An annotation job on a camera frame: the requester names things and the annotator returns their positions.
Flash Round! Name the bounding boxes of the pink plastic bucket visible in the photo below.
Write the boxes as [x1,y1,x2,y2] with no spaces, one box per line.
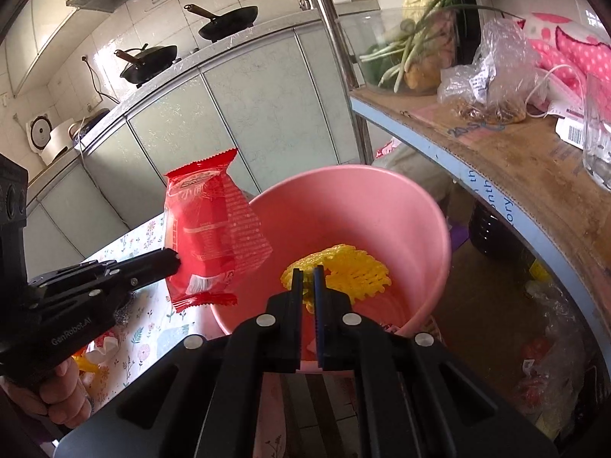
[210,164,453,340]

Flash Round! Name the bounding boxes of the yellow foam fruit net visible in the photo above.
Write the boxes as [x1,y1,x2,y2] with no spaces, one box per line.
[280,244,392,316]

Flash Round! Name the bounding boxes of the red snack packet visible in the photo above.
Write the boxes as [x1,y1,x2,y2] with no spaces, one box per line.
[163,148,274,314]

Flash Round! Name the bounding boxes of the pink dotted cloth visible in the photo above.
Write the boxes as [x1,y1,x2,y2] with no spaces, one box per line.
[517,11,611,102]

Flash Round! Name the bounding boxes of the person's left hand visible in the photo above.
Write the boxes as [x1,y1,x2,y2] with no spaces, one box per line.
[0,358,94,430]

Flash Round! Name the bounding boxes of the beige sack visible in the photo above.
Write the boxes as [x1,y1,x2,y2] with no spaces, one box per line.
[372,137,460,201]

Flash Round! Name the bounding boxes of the wall power cord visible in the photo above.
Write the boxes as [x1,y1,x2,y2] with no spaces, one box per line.
[82,55,121,106]

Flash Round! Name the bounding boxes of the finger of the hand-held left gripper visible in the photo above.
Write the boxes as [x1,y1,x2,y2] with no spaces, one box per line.
[29,248,183,319]

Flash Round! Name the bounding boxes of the green pepper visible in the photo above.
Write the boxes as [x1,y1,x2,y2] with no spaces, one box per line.
[362,45,406,83]

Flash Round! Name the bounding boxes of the green onions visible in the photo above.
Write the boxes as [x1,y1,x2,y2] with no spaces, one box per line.
[360,0,522,91]

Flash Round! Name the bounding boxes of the white cable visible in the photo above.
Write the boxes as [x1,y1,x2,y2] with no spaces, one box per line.
[522,63,589,121]

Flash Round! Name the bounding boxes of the black frying pan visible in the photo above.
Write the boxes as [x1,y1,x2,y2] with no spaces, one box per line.
[184,4,259,43]

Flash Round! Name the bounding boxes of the black wok with lid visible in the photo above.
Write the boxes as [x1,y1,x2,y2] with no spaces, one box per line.
[115,44,178,89]

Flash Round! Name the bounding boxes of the dark countertop appliance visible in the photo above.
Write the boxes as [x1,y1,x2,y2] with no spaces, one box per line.
[69,107,113,142]

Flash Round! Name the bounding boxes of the napa cabbage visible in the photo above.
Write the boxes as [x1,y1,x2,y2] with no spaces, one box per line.
[401,0,446,27]

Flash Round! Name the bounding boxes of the white rice cooker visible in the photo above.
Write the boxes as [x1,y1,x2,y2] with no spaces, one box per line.
[26,113,73,166]

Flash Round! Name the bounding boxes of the metal shelf rack pole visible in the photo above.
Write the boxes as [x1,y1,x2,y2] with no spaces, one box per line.
[305,0,379,168]

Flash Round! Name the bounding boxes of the black blender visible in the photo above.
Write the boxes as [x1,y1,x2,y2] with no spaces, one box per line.
[419,0,484,68]

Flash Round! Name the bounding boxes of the cardboard shelf liner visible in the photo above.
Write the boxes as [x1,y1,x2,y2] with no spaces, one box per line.
[351,88,611,297]

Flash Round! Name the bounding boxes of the plastic bag of scraps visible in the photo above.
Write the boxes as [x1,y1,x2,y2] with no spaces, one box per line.
[513,267,603,442]

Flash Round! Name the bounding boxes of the pale green kitchen cabinets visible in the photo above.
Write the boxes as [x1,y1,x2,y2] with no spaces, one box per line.
[21,10,361,268]

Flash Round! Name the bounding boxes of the clear plastic bag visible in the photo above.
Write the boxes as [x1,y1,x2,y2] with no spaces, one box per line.
[436,18,543,126]

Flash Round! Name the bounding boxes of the dark bottle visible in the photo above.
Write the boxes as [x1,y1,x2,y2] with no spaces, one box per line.
[468,199,522,261]

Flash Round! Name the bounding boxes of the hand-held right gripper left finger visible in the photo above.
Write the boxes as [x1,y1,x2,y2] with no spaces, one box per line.
[57,268,305,458]

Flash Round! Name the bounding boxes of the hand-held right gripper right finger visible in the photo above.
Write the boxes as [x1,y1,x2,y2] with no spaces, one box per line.
[314,266,558,458]

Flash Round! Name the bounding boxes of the white labelled packet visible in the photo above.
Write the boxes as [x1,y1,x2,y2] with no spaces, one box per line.
[544,76,611,148]

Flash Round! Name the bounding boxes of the clear plastic container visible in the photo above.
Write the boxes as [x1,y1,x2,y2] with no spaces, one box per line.
[340,7,478,92]

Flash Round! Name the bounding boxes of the yellow root vegetable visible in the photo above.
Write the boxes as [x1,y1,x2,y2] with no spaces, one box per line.
[405,55,443,91]

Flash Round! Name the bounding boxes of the white wall cabinet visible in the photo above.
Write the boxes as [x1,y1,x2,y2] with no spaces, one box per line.
[0,0,131,98]

